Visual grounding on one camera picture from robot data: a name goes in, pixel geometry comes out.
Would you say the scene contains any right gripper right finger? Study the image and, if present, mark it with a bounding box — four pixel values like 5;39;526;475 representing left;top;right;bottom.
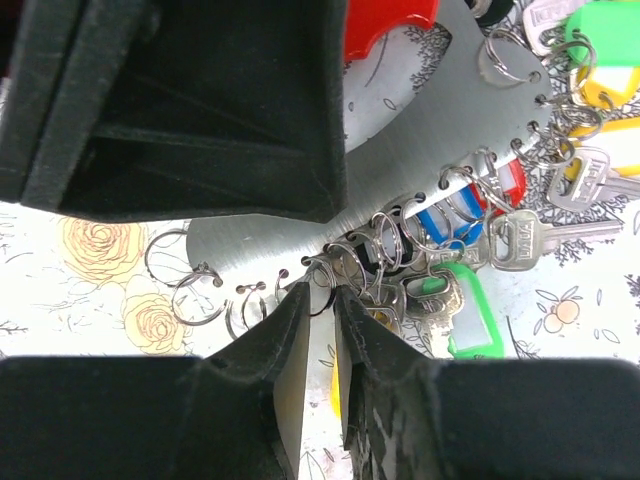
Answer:
334;287;639;479

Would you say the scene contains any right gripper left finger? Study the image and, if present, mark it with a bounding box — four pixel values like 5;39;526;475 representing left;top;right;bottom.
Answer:
1;283;310;479

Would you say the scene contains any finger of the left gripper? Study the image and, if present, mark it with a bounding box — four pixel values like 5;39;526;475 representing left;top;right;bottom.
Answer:
1;1;347;223

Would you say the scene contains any green key tag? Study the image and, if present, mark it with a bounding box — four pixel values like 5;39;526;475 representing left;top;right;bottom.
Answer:
418;262;505;360

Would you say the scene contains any silver key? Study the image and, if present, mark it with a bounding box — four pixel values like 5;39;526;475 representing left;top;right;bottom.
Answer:
487;209;623;272

